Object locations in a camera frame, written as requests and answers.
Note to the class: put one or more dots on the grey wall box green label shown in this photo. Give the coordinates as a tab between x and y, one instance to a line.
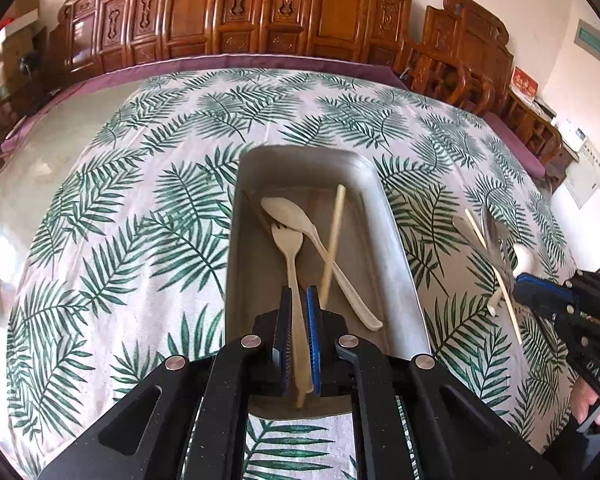
597	45

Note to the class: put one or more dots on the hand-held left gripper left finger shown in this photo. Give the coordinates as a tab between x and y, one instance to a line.
288	345

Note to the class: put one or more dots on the wooden cabinet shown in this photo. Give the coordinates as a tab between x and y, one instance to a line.
20	70

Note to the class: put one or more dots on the white desk phone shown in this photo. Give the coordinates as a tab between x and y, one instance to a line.
574	136

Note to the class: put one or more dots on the white electrical panel door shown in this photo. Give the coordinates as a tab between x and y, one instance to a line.
587	180

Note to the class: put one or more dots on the rectangular metal tray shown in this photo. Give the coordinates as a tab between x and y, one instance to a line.
365	260

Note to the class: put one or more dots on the person's right hand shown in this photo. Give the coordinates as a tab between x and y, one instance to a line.
584	400

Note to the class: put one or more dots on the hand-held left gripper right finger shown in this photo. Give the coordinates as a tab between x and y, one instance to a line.
314	345

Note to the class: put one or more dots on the square purple seat cushion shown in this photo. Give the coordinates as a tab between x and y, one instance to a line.
517	145

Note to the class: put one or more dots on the green leaf print tablecloth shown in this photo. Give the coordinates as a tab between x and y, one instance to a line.
130	240

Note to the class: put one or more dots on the red desk calendar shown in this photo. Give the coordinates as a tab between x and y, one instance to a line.
524	85

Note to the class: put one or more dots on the metal fork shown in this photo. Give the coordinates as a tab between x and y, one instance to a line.
492	232

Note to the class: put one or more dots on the metal spoon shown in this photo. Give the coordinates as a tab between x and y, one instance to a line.
464	227

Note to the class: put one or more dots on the carved wooden armchair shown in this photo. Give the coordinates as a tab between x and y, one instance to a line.
460	50

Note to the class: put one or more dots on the wooden side table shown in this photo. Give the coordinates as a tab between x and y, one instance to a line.
555	125

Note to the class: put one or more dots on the carved wooden sofa bench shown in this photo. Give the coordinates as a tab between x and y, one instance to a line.
240	10

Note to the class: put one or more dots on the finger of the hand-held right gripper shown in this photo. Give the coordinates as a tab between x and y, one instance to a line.
540	282
542	302

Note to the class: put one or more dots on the beige wooden spoon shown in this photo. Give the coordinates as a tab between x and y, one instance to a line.
290	215

